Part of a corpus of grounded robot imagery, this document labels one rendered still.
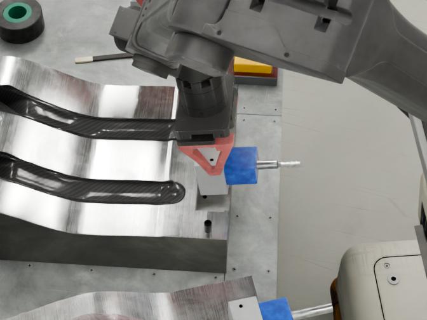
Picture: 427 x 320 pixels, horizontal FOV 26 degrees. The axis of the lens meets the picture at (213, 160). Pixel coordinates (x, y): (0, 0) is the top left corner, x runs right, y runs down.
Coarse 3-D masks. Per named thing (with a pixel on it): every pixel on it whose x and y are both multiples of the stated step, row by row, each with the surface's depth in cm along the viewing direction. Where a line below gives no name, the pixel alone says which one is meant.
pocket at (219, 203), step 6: (198, 186) 128; (198, 192) 128; (228, 192) 126; (198, 198) 127; (204, 198) 128; (210, 198) 127; (216, 198) 127; (222, 198) 127; (228, 198) 126; (198, 204) 127; (204, 204) 127; (210, 204) 127; (216, 204) 127; (222, 204) 127; (228, 204) 125; (198, 210) 126; (204, 210) 126; (210, 210) 126; (216, 210) 126; (222, 210) 126; (228, 210) 125
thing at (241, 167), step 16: (208, 160) 117; (240, 160) 118; (256, 160) 118; (272, 160) 118; (288, 160) 118; (208, 176) 117; (224, 176) 117; (240, 176) 117; (256, 176) 117; (208, 192) 119; (224, 192) 119
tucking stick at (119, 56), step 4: (96, 56) 151; (100, 56) 151; (104, 56) 151; (108, 56) 151; (112, 56) 151; (116, 56) 151; (120, 56) 151; (124, 56) 151; (128, 56) 151; (132, 56) 151; (76, 60) 150; (80, 60) 150; (84, 60) 150; (88, 60) 150; (92, 60) 150; (96, 60) 151; (100, 60) 151
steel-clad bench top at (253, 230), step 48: (0, 0) 159; (48, 0) 159; (96, 0) 159; (0, 48) 152; (48, 48) 152; (96, 48) 152; (240, 96) 146; (240, 144) 141; (240, 192) 135; (240, 240) 131; (0, 288) 126; (48, 288) 126; (96, 288) 126; (144, 288) 126
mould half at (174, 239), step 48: (48, 96) 132; (96, 96) 135; (144, 96) 135; (0, 144) 124; (48, 144) 128; (96, 144) 130; (144, 144) 130; (0, 192) 120; (192, 192) 125; (0, 240) 124; (48, 240) 123; (96, 240) 123; (144, 240) 122; (192, 240) 121
